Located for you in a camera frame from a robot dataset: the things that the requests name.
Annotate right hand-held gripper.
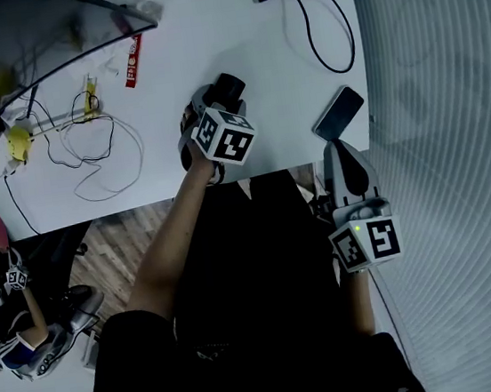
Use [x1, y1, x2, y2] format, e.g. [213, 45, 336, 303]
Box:
[315, 132, 406, 277]

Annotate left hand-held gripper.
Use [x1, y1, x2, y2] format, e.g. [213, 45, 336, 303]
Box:
[171, 79, 264, 188]

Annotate person's left forearm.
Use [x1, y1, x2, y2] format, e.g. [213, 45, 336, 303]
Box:
[106, 151, 240, 329]

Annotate person's right forearm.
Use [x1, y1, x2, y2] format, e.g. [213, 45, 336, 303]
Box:
[336, 263, 381, 340]

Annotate person's left hand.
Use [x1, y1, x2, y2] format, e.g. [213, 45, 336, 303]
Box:
[205, 160, 229, 187]

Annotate black smartphone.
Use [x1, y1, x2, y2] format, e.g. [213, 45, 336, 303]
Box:
[307, 82, 370, 145]

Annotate red white stick packet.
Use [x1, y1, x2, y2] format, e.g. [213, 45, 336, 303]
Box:
[117, 32, 149, 91]

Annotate yellow clip tool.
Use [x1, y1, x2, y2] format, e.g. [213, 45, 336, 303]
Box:
[76, 72, 104, 124]

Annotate person's black clothes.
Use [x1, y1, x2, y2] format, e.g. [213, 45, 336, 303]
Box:
[63, 156, 430, 392]

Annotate curved black monitor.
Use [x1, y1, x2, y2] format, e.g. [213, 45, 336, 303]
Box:
[0, 0, 173, 137]

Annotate yellow round toy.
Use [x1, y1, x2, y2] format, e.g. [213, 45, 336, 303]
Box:
[4, 123, 36, 164]

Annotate black chair base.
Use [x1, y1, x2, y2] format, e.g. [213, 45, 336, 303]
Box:
[20, 220, 99, 284]

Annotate thin white cable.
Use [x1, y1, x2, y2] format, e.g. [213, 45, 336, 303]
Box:
[44, 108, 153, 209]

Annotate black plug cable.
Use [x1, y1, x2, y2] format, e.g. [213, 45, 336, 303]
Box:
[252, 0, 360, 85]

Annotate thin black looped cable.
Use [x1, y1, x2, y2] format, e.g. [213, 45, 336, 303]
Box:
[26, 75, 122, 175]

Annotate black power cable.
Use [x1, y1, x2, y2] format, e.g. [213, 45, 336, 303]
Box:
[2, 170, 43, 241]

